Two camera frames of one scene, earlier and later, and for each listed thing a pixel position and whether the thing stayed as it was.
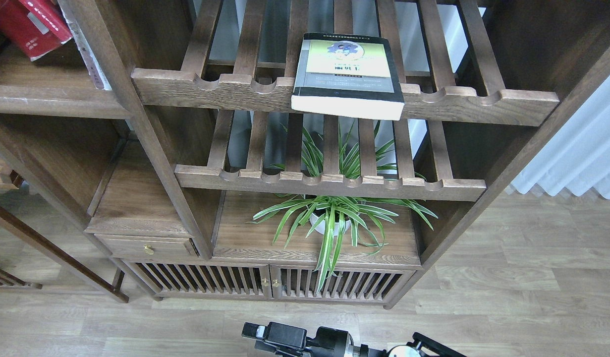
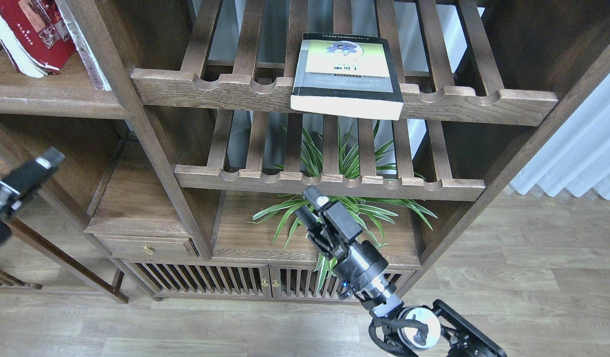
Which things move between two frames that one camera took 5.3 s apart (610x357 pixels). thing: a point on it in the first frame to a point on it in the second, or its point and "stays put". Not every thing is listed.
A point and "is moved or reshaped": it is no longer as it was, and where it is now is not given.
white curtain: (585, 155) stays put
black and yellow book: (347, 75) stays put
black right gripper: (291, 341) to (359, 267)
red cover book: (34, 27) is moved or reshaped
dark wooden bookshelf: (308, 152) stays put
